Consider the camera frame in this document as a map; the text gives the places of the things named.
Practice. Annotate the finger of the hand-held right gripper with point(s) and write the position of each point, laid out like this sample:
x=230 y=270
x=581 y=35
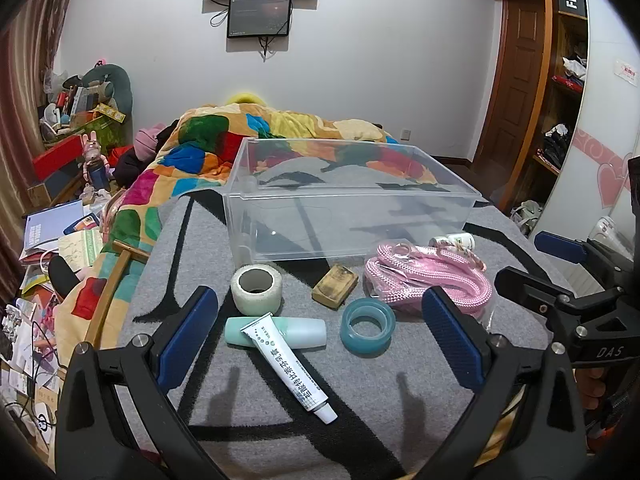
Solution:
x=530 y=287
x=560 y=247

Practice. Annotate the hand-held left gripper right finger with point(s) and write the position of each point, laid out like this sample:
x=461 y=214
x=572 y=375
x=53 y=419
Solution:
x=452 y=340

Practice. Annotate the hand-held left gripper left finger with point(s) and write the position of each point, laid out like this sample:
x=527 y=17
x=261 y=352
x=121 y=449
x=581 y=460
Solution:
x=187 y=335

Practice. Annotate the white fabric tape roll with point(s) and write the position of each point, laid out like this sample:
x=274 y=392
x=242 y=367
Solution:
x=256 y=291

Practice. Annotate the blue transparent tape roll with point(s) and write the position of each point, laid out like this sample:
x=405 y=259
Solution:
x=367 y=327

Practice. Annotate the white ointment tube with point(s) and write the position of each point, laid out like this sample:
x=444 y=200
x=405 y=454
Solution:
x=287 y=367

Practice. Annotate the mint green plastic bottle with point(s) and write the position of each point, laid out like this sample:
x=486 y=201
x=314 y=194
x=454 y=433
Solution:
x=300 y=331

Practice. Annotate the brown rectangular block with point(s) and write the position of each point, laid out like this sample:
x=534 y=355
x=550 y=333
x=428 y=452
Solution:
x=335 y=285

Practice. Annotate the clear plastic storage box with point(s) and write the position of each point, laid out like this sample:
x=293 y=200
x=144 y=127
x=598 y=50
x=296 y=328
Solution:
x=350 y=200

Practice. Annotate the person's right hand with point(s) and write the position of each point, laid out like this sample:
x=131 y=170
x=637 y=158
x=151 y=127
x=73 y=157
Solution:
x=595 y=387

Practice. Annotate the white bag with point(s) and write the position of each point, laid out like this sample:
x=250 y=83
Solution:
x=527 y=215

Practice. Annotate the small white bottle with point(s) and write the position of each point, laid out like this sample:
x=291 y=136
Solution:
x=440 y=243
x=462 y=241

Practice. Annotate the black clothing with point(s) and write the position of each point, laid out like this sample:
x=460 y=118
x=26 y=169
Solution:
x=556 y=145

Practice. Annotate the white wardrobe door pink hearts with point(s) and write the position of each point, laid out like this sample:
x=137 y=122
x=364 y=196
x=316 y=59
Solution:
x=607 y=125

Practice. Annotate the green booklet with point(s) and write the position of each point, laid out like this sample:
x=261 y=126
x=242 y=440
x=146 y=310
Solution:
x=80 y=247

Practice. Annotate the wooden wardrobe shelf unit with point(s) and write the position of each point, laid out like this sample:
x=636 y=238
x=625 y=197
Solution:
x=560 y=105

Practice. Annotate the pile of papers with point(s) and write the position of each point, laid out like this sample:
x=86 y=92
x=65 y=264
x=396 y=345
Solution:
x=25 y=350

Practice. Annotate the brown wooden door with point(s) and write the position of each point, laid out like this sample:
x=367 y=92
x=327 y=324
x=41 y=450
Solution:
x=515 y=80

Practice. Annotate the blue notebook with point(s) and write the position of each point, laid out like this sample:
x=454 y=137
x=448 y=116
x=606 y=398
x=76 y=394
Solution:
x=50 y=225

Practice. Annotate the white cloth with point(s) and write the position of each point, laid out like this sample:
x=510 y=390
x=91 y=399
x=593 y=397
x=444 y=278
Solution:
x=575 y=67

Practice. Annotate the colourful patchwork quilt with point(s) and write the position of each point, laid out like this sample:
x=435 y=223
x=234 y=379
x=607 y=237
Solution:
x=200 y=145

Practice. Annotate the pink bunny figure bottle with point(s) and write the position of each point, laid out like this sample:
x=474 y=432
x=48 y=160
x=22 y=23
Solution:
x=95 y=160

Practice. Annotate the pink knit hat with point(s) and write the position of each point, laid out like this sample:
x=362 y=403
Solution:
x=147 y=140

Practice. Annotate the red box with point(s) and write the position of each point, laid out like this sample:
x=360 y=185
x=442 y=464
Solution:
x=57 y=157

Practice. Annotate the yellow pillow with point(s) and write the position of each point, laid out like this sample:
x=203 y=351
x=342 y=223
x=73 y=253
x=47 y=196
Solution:
x=245 y=99

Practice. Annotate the grey plush toy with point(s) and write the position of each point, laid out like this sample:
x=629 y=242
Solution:
x=116 y=85

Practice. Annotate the brown curtain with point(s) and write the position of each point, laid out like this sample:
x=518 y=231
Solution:
x=30 y=85

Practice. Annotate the white wall socket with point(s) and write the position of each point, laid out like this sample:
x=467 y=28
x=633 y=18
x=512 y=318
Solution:
x=405 y=134

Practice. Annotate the small black wall monitor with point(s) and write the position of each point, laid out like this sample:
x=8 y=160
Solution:
x=259 y=16

